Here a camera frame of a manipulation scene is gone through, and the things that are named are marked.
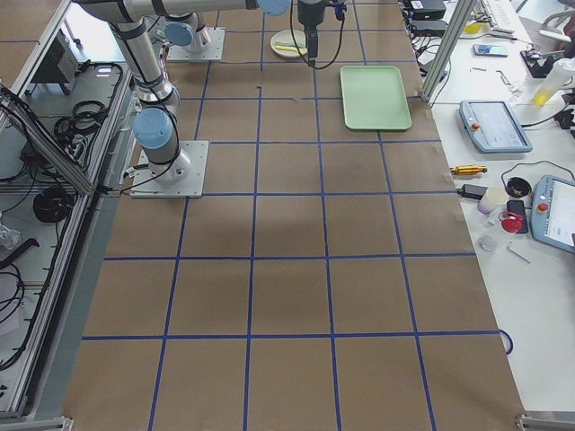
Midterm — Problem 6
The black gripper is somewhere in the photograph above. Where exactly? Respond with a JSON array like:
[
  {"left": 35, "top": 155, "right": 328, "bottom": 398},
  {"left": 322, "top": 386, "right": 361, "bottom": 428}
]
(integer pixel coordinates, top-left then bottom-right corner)
[{"left": 297, "top": 0, "right": 326, "bottom": 67}]

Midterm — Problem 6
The white round plate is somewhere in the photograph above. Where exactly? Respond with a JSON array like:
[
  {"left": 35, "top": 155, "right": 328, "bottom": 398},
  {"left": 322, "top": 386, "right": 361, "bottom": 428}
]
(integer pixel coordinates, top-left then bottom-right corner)
[{"left": 270, "top": 30, "right": 306, "bottom": 58}]

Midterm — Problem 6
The green rectangular tray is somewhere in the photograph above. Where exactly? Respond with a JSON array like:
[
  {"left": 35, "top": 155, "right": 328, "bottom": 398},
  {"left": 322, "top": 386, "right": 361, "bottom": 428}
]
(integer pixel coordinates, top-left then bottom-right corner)
[{"left": 340, "top": 66, "right": 412, "bottom": 131}]

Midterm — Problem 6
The smartphone with blue screen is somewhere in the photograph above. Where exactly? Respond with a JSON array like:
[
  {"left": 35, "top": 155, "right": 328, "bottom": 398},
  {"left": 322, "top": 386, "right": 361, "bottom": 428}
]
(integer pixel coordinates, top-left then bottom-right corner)
[{"left": 473, "top": 44, "right": 509, "bottom": 57}]

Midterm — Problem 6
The far blue teach pendant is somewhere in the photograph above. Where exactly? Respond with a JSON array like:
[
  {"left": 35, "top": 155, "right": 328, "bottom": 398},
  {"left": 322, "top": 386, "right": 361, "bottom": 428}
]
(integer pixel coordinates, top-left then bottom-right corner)
[{"left": 459, "top": 100, "right": 533, "bottom": 154}]

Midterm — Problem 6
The blue teach pendant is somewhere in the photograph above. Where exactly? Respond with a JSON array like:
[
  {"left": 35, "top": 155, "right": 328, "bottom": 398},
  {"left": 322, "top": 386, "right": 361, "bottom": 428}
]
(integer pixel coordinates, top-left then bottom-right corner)
[
  {"left": 459, "top": 100, "right": 533, "bottom": 154},
  {"left": 530, "top": 175, "right": 574, "bottom": 254}
]

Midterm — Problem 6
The black power adapter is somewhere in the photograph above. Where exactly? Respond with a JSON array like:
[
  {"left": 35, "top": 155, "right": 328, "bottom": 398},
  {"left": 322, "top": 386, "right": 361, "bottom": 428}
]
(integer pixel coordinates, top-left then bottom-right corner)
[{"left": 456, "top": 184, "right": 487, "bottom": 200}]

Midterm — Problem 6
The white cup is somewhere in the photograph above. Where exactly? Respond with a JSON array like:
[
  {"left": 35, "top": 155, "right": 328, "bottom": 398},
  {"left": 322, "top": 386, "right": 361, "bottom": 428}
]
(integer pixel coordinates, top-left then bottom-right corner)
[{"left": 477, "top": 187, "right": 509, "bottom": 215}]

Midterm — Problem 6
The grey control box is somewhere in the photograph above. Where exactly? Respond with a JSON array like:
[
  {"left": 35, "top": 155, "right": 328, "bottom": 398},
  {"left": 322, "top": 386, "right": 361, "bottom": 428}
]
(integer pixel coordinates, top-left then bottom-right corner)
[{"left": 31, "top": 30, "right": 79, "bottom": 95}]

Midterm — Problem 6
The clear bottle yellow liquid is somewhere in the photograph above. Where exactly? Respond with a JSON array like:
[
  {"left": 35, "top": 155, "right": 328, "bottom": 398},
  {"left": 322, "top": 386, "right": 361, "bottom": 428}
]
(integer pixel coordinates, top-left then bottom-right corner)
[{"left": 532, "top": 58, "right": 574, "bottom": 107}]

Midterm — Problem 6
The red round object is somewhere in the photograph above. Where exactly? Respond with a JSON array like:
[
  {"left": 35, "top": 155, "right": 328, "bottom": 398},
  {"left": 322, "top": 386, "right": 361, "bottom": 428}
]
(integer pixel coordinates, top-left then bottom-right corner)
[{"left": 499, "top": 212, "right": 525, "bottom": 233}]

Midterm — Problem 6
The near blue teach pendant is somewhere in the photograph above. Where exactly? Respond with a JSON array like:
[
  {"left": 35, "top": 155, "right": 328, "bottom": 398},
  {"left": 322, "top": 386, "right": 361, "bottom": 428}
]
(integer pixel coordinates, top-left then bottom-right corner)
[{"left": 530, "top": 175, "right": 574, "bottom": 254}]

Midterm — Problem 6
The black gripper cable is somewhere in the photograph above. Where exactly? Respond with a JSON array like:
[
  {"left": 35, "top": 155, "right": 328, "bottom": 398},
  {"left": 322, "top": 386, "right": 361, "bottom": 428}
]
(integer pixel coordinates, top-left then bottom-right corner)
[{"left": 288, "top": 0, "right": 348, "bottom": 70}]

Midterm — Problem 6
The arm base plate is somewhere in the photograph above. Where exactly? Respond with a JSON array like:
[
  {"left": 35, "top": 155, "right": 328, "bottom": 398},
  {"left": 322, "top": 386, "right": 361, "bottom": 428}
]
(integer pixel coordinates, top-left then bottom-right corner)
[
  {"left": 167, "top": 27, "right": 226, "bottom": 63},
  {"left": 128, "top": 140, "right": 209, "bottom": 198}
]

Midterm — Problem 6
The aluminium frame post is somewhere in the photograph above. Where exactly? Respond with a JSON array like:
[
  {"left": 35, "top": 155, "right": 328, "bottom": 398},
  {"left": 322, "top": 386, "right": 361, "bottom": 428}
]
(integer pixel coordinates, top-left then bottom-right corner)
[{"left": 420, "top": 0, "right": 475, "bottom": 101}]

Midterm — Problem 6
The yellow handled tool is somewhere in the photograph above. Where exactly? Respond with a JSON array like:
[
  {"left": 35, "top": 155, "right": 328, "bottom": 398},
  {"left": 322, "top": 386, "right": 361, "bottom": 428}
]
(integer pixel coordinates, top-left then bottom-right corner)
[{"left": 450, "top": 165, "right": 488, "bottom": 176}]

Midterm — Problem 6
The coiled black cable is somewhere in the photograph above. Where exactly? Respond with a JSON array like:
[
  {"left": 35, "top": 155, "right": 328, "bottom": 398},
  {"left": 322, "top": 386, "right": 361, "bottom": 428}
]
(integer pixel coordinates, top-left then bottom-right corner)
[{"left": 32, "top": 186, "right": 73, "bottom": 224}]

